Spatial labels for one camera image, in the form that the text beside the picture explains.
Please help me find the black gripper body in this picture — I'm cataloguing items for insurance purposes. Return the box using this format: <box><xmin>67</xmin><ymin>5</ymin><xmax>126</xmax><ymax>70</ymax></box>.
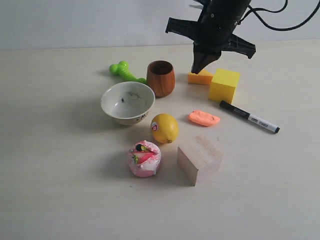
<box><xmin>165</xmin><ymin>0</ymin><xmax>256</xmax><ymax>59</ymax></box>

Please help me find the brown wooden cup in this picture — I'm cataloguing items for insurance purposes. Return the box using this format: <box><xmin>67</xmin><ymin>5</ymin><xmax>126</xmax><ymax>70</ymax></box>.
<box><xmin>146</xmin><ymin>60</ymin><xmax>176</xmax><ymax>98</ymax></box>

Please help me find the black cable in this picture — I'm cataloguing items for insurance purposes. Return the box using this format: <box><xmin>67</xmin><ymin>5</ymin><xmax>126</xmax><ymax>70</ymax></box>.
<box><xmin>247</xmin><ymin>0</ymin><xmax>320</xmax><ymax>32</ymax></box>

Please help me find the yellow foam cube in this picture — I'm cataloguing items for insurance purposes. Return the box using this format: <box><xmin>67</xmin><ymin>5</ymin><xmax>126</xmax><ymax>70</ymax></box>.
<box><xmin>208</xmin><ymin>68</ymin><xmax>241</xmax><ymax>104</ymax></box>

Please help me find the yellow lemon with sticker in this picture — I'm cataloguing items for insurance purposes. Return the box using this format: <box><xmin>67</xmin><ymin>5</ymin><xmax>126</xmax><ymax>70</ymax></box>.
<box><xmin>150</xmin><ymin>113</ymin><xmax>179</xmax><ymax>144</ymax></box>

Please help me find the green rubber bone toy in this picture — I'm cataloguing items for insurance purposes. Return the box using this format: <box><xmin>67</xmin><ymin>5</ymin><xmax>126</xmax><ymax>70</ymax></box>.
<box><xmin>109</xmin><ymin>61</ymin><xmax>147</xmax><ymax>85</ymax></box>

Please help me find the pink strawberry cake toy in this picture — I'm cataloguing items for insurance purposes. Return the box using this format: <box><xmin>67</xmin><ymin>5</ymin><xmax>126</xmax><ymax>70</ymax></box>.
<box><xmin>127</xmin><ymin>140</ymin><xmax>162</xmax><ymax>178</ymax></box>

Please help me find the white ceramic bowl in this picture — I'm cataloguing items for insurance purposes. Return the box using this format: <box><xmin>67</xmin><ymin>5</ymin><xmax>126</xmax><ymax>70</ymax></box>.
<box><xmin>100</xmin><ymin>81</ymin><xmax>156</xmax><ymax>126</ymax></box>

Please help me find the orange-pink toy food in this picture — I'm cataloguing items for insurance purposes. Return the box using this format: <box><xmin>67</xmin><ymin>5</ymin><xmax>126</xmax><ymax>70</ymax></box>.
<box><xmin>188</xmin><ymin>110</ymin><xmax>221</xmax><ymax>127</ymax></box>

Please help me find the light wooden block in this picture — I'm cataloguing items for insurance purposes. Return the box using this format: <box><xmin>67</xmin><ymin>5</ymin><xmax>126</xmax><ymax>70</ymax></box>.
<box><xmin>176</xmin><ymin>134</ymin><xmax>223</xmax><ymax>187</ymax></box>

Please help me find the black and white marker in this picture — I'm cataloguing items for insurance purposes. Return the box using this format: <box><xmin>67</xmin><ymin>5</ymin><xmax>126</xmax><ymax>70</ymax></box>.
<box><xmin>219</xmin><ymin>100</ymin><xmax>280</xmax><ymax>134</ymax></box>

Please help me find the orange cheese wedge toy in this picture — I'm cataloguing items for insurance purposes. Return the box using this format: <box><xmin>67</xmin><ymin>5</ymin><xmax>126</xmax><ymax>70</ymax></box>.
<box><xmin>187</xmin><ymin>69</ymin><xmax>214</xmax><ymax>86</ymax></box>

